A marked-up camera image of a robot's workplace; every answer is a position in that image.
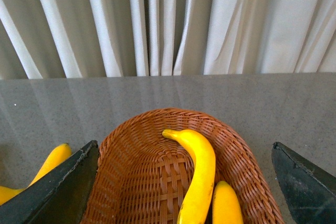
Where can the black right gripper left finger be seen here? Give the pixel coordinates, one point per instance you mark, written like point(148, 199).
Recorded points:
point(60, 196)

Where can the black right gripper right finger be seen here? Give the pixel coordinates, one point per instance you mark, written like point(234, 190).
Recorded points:
point(309, 190)

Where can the yellow banana on table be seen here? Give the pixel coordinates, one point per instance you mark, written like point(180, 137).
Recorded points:
point(58, 155)

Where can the brown wicker basket right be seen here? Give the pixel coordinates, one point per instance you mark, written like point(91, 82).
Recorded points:
point(143, 177)

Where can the curved yellow banana in basket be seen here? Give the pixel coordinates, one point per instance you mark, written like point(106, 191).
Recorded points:
point(196, 203)

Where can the white pleated curtain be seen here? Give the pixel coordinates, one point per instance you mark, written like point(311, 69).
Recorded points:
point(43, 39)

